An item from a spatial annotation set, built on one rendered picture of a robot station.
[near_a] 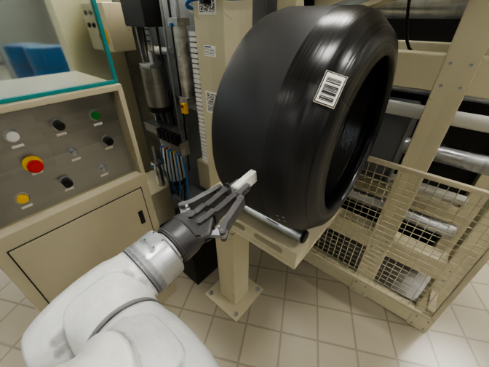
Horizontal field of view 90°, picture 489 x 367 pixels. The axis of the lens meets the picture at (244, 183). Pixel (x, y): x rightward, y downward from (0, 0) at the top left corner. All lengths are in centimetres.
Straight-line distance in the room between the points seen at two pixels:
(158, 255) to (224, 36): 63
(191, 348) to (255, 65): 49
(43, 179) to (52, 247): 25
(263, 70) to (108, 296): 47
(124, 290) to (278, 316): 136
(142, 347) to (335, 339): 146
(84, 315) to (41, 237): 75
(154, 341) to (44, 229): 86
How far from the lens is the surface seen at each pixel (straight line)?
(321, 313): 172
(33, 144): 104
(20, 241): 111
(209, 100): 91
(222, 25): 82
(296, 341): 162
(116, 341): 29
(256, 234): 89
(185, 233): 43
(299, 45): 55
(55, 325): 41
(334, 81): 50
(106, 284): 39
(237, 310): 166
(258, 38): 62
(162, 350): 29
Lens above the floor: 147
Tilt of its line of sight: 34 degrees down
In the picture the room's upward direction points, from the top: straight up
